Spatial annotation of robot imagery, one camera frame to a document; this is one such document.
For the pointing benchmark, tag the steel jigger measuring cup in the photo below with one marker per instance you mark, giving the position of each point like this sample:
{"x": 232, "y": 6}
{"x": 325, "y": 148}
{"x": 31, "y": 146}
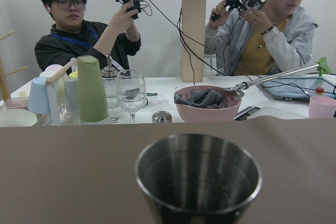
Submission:
{"x": 195, "y": 178}

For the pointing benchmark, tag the steel shaker cap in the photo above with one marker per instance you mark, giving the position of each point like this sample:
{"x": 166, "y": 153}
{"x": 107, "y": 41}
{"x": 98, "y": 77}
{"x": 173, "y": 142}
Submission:
{"x": 161, "y": 117}

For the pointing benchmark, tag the green cup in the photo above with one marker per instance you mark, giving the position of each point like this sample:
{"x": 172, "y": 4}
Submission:
{"x": 92, "y": 101}

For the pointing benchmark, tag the light blue cup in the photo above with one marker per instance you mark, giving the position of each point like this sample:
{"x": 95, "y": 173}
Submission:
{"x": 38, "y": 96}

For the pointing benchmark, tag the pink cup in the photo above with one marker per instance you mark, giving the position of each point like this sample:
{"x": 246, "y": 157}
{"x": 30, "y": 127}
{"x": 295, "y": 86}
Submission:
{"x": 321, "y": 107}

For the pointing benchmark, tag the pink bowl with cloth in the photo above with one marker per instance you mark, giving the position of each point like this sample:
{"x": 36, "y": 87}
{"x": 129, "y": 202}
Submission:
{"x": 207, "y": 103}

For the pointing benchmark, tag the clear wine glass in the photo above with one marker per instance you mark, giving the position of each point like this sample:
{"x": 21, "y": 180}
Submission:
{"x": 131, "y": 92}

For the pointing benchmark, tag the glass syrup dispenser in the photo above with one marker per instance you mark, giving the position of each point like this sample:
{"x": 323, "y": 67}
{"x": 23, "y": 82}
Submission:
{"x": 109, "y": 76}

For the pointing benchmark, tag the person in grey jacket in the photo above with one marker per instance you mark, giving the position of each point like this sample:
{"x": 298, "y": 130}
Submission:
{"x": 273, "y": 37}

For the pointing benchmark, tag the blue teach pendant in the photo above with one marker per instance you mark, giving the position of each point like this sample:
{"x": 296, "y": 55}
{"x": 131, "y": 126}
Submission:
{"x": 299, "y": 88}

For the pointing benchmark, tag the person in black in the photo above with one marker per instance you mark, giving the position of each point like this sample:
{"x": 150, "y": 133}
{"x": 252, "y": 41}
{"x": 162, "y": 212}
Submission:
{"x": 72, "y": 36}

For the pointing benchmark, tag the white green bowl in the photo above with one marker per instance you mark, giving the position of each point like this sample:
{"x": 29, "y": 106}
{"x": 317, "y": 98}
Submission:
{"x": 17, "y": 118}

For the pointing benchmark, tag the wooden post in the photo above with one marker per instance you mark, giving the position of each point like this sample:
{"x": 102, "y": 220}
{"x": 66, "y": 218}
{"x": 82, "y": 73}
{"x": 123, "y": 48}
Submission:
{"x": 193, "y": 29}

